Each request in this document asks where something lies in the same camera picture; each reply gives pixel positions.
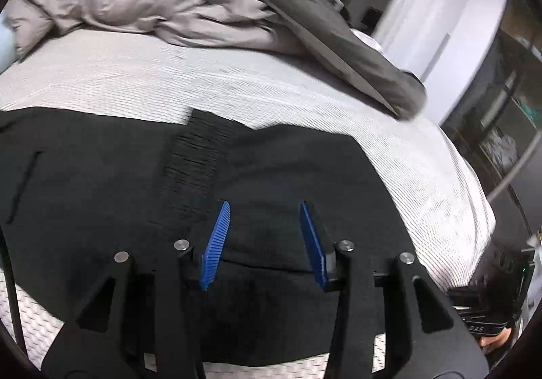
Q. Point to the light grey crumpled sheet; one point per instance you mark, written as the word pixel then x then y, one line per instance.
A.
pixel 247 24

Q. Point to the dark grey duvet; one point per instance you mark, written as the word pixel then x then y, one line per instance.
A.
pixel 324 33

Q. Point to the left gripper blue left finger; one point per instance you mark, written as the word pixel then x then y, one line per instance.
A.
pixel 95 342

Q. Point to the light blue bolster pillow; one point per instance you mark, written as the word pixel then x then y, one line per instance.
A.
pixel 8 44

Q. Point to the white mesh mattress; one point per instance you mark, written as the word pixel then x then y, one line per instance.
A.
pixel 437 193

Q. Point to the black pants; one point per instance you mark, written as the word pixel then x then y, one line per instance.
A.
pixel 77 188

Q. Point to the person's right hand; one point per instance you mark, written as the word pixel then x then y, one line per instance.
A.
pixel 490 344

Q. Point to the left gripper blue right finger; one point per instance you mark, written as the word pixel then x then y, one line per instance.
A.
pixel 397 324

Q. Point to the white sheer curtain right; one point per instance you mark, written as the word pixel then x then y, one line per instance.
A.
pixel 442 42

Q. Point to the glass door wardrobe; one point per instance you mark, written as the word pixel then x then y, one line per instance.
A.
pixel 496 125

